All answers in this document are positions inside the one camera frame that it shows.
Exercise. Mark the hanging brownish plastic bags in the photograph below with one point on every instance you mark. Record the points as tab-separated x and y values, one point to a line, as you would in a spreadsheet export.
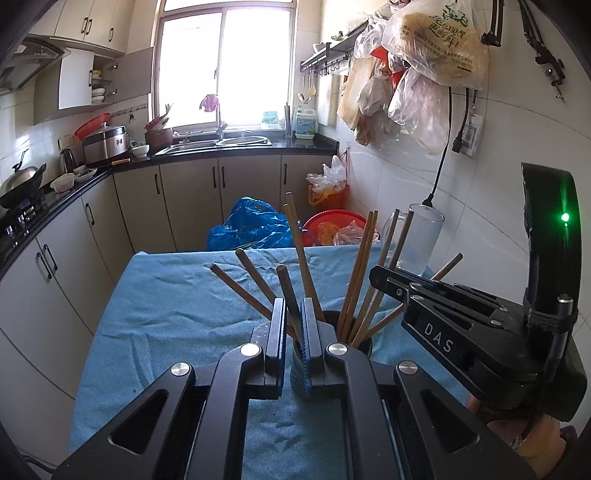
360	97

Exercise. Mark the red waste basket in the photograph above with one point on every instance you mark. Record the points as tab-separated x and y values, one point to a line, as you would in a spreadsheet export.
330	203

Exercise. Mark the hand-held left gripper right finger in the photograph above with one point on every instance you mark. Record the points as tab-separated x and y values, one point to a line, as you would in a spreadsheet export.
308	332

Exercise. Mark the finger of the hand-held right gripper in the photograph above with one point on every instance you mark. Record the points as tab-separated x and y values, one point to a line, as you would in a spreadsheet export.
406	282
443	337

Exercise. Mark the black clamp mount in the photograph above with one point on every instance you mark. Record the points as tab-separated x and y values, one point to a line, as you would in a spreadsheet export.
545	55

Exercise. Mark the beige wall cabinets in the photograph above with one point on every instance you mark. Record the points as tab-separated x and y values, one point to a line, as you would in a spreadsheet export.
74	78

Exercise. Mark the black wall shelf rack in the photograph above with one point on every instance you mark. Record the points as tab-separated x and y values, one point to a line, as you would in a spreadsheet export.
332	48

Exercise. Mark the steel rice cooker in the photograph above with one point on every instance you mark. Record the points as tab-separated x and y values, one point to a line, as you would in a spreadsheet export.
106	145

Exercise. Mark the range hood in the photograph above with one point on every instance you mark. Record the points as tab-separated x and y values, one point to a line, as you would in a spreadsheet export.
32	60

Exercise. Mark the crumpled clear plastic bag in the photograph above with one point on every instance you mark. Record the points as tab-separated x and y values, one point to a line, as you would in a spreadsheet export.
351	235

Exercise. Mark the white plastic bin liner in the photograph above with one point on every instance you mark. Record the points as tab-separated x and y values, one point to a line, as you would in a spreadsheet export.
330	177

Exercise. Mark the bunch of chopsticks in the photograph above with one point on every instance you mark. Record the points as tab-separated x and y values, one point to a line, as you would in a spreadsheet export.
302	249

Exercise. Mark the black countertop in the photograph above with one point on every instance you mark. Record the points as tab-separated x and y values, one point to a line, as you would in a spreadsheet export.
304	145

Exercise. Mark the black gas stove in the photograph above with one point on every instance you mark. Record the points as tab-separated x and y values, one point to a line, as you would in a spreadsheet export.
18	221

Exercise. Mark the black wok with steel lid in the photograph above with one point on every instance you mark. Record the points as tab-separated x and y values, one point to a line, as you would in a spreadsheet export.
21	182

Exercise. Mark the steel utensil holder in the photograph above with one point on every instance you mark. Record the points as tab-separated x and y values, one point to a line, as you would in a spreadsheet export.
288	124

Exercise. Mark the steel kettle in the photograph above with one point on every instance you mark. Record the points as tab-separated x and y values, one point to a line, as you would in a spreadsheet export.
68	161

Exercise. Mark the blue towel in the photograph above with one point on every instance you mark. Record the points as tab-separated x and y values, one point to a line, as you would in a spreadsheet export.
175	314

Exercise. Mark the dark round chopstick holder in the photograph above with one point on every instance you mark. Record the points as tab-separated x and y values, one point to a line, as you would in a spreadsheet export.
296	376

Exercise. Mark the steel kitchen sink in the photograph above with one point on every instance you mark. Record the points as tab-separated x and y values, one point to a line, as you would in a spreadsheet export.
194	146

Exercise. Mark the green and white packet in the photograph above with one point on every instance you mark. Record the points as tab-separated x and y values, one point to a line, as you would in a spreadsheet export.
270	121

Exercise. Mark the small stone mortar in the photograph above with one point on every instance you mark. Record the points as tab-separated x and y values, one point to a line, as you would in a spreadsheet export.
140	151

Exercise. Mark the white cutting board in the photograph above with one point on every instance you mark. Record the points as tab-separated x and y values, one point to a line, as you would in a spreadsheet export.
330	104

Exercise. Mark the pink cloth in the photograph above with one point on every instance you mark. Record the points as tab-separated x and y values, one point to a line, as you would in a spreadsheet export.
210	102

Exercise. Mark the brown pot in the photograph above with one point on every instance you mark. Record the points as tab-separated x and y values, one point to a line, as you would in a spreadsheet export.
159	137

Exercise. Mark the hanging clear plastic bag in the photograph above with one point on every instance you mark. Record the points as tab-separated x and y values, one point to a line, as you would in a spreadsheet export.
420	110

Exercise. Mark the red plastic basin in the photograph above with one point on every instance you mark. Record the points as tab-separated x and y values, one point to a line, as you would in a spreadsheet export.
341	217

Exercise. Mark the beige base cabinets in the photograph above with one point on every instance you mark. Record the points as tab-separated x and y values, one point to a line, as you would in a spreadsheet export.
189	203

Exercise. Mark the orange plastic bag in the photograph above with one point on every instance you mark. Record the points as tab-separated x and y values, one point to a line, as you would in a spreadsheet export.
327	233

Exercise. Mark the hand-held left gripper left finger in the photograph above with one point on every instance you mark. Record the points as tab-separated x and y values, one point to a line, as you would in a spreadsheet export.
278	332

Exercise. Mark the blue plastic bag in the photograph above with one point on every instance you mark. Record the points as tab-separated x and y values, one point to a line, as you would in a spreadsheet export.
249	226

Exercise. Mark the white detergent bottle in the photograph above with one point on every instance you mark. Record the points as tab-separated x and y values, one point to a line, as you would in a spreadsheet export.
305	124

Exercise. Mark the small dish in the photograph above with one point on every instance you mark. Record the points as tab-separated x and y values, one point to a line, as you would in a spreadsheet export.
85	173

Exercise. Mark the white card badge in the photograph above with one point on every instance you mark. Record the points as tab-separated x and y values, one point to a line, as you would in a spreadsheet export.
473	136

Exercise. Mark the hanging red plastic bag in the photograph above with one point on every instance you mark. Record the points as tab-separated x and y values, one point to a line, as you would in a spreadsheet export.
398	76

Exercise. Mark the small hanging clear bag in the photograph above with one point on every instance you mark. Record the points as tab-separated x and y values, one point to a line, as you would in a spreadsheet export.
369	39

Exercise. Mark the white bowl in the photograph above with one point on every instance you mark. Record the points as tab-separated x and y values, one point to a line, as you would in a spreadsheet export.
62	183

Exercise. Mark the kitchen window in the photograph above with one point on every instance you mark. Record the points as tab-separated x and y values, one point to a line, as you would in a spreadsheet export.
244	60

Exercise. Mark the brown wooden chopstick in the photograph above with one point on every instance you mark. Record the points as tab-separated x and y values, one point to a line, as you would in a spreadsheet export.
286	286

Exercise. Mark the clear glass mug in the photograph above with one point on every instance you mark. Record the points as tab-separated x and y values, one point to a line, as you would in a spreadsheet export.
425	240

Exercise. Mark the hanging ladles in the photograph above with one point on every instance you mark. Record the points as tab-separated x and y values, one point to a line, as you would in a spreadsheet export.
304	94

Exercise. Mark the steel faucet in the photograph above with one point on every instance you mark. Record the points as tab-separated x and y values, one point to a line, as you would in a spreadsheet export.
221	129

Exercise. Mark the person's right hand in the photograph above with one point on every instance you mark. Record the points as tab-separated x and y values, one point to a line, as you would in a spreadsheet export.
540	441

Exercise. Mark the large printed plastic bag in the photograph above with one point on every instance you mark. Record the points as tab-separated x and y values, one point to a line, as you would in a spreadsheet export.
438	46

